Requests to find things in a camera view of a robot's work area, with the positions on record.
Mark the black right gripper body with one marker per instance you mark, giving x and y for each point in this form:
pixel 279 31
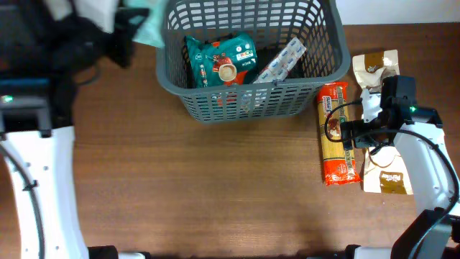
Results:
pixel 365 134

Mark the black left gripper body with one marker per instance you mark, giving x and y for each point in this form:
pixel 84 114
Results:
pixel 88 42

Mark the beige mushroom snack pouch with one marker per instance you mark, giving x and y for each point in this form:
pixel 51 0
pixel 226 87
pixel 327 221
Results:
pixel 372 68

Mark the glutinous rice bag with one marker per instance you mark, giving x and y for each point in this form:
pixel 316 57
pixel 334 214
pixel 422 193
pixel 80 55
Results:
pixel 385 172

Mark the mint green packet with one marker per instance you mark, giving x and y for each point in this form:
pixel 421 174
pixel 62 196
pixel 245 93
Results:
pixel 150 32

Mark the row of tissue packets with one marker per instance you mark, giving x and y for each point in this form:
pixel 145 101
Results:
pixel 283 63

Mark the green Nescafe coffee bag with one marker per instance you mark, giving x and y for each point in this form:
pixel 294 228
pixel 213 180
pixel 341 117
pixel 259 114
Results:
pixel 226 62

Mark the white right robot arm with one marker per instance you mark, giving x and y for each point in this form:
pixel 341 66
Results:
pixel 420 142

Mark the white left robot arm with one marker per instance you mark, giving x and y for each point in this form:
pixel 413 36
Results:
pixel 44 44

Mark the San Remo spaghetti packet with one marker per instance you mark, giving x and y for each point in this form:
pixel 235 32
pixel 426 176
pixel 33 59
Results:
pixel 339 166

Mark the grey plastic lattice basket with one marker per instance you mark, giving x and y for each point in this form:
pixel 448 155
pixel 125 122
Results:
pixel 271 25

